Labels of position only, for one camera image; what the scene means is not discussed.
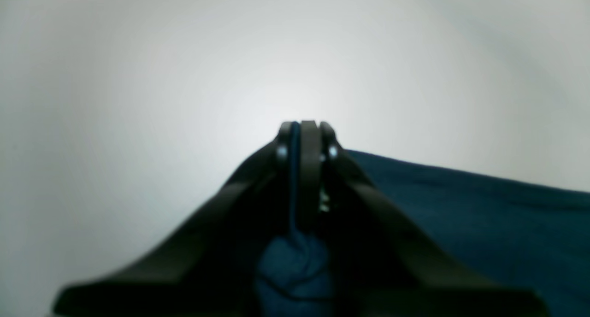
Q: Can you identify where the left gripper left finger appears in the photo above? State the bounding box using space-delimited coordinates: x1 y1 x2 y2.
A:
53 122 293 317

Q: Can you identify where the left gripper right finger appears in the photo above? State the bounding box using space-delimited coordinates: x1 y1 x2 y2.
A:
300 120 549 317

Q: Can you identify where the dark blue T-shirt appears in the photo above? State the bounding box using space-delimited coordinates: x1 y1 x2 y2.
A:
255 122 589 317

